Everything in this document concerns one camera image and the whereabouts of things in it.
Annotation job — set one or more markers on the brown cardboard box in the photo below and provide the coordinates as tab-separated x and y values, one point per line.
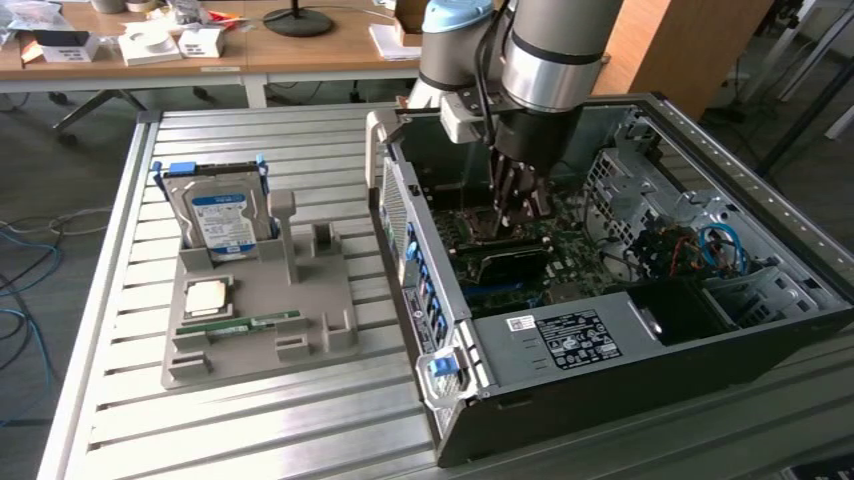
407	17

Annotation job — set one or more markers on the black round stand base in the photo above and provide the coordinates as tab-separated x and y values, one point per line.
296	22

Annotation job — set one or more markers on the silver cpu chip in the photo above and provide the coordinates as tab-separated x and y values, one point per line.
207	298

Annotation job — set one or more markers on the clear plastic bags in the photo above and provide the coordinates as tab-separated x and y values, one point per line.
29	17

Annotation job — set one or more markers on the wooden cabinet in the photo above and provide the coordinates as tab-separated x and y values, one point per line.
687	50

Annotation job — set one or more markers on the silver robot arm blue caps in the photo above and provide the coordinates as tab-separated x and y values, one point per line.
560	50

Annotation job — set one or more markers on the grey plastic parts rack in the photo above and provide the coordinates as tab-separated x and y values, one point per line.
267	300

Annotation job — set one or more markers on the grey metal disk bay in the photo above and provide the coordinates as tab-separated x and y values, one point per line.
760	300

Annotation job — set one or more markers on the black and white box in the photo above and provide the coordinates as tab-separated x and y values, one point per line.
66	47

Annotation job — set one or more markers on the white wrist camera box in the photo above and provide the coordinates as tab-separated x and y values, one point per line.
460	120

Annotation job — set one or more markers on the green motherboard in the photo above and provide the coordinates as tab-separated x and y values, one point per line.
580	265

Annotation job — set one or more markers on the flat white box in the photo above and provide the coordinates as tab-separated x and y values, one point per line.
149	57

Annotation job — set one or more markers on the white tape roll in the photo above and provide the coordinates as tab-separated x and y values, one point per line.
149	41

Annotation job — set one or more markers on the perforated metal disk bay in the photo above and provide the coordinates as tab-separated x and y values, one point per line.
620	190

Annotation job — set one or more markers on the open grey pc case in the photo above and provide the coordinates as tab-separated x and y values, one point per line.
534	425

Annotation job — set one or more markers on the black keyboard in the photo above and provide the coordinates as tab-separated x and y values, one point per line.
820	472

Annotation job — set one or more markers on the silver chipset heatsink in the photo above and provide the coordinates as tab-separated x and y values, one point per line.
568	294

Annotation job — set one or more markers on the hard disk in blue carrier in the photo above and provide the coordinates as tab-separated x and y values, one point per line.
213	215

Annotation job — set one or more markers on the blue expansion slot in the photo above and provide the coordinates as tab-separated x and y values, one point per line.
493	289

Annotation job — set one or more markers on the white paper stack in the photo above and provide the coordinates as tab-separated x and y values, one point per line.
393	45

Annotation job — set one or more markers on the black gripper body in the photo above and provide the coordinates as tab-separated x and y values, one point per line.
534	137

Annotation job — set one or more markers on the grey power supply unit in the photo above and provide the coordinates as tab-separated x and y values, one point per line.
514	350

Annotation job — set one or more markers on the green ram stick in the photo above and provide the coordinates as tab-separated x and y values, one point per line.
233	325

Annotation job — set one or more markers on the grey cup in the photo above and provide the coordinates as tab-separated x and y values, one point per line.
108	5

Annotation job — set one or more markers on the small white cardboard box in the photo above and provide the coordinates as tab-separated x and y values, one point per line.
200	44

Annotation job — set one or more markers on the wooden top desk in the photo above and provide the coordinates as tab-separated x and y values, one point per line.
320	55
100	70

